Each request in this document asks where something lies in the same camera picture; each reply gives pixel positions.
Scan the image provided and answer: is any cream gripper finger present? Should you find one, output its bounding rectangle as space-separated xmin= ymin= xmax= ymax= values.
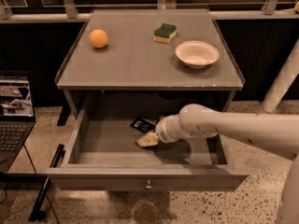
xmin=136 ymin=136 xmax=150 ymax=147

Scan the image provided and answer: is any black rxbar chocolate wrapper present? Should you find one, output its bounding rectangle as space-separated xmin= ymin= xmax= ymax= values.
xmin=130 ymin=116 xmax=156 ymax=133

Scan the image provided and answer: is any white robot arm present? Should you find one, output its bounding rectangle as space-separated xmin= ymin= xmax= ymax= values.
xmin=137 ymin=40 xmax=299 ymax=224

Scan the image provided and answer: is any open grey top drawer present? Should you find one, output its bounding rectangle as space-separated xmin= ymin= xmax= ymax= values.
xmin=47 ymin=110 xmax=248 ymax=191

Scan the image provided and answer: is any metal drawer knob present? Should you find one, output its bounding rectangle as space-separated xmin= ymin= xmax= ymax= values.
xmin=144 ymin=180 xmax=152 ymax=191

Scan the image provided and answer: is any grey cabinet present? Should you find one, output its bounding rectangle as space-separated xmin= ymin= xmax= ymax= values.
xmin=56 ymin=9 xmax=245 ymax=115

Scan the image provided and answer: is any white bowl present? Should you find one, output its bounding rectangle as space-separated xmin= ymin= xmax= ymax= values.
xmin=176 ymin=41 xmax=220 ymax=69

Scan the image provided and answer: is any green yellow sponge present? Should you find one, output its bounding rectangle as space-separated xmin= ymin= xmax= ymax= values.
xmin=153 ymin=23 xmax=177 ymax=44

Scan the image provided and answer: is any orange fruit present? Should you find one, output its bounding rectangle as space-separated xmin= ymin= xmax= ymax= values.
xmin=89 ymin=29 xmax=108 ymax=49

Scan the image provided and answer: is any black stand leg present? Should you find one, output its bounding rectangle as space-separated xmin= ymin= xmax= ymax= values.
xmin=28 ymin=144 xmax=65 ymax=222

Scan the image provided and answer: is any black laptop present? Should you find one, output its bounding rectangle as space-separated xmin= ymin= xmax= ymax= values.
xmin=0 ymin=71 xmax=36 ymax=173

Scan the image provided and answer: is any black cable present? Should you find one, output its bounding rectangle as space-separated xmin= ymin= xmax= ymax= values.
xmin=0 ymin=144 xmax=62 ymax=224

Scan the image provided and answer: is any metal railing frame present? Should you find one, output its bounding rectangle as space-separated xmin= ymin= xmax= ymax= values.
xmin=0 ymin=0 xmax=299 ymax=23

